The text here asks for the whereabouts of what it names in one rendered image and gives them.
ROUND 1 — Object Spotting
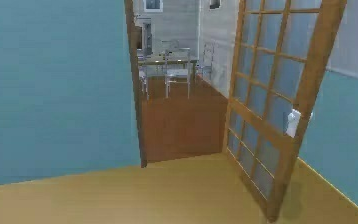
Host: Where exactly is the wooden glass-paned room door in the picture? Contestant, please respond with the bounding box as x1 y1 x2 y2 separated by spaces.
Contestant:
221 0 348 223

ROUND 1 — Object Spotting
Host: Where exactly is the wooden dining table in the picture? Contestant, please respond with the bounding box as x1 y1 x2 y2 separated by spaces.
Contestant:
137 55 200 84

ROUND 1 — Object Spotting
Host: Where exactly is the metal frame chair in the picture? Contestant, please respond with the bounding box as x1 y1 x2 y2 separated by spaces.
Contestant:
137 49 150 101
200 42 216 81
163 47 192 100

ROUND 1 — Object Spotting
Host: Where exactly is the white framed wall picture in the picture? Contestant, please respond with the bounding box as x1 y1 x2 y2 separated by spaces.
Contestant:
143 0 164 13

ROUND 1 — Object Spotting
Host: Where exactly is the grey tall cabinet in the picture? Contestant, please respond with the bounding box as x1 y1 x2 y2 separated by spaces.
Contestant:
135 17 154 58

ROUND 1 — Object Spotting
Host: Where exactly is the white door handle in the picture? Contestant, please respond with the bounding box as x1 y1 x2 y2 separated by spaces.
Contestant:
285 108 314 139

